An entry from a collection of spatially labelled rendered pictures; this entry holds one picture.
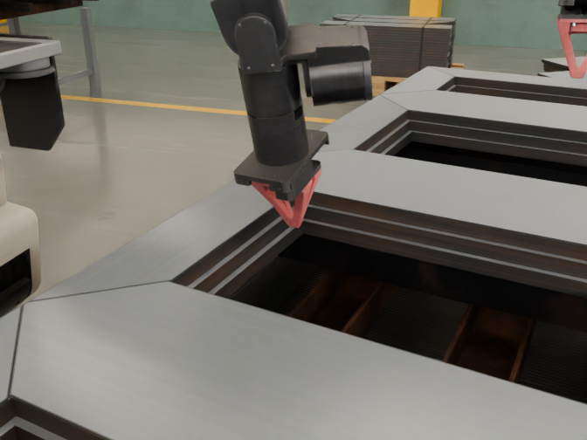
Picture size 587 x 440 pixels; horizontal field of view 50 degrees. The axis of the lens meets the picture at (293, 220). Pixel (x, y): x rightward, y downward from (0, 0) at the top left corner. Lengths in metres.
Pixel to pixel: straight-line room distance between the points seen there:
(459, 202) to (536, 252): 0.12
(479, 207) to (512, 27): 6.93
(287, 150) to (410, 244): 0.21
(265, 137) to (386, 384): 0.28
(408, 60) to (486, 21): 2.76
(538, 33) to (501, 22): 0.41
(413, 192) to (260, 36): 0.34
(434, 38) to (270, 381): 4.59
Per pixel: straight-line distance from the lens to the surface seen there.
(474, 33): 7.70
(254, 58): 0.57
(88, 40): 5.14
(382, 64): 5.06
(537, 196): 0.83
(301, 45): 0.59
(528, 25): 7.68
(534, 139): 1.15
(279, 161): 0.64
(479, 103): 1.27
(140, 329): 0.54
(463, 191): 0.82
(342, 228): 0.78
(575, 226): 0.77
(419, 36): 4.99
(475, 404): 0.47
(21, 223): 0.97
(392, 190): 0.81
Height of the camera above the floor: 1.17
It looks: 25 degrees down
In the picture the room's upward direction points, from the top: straight up
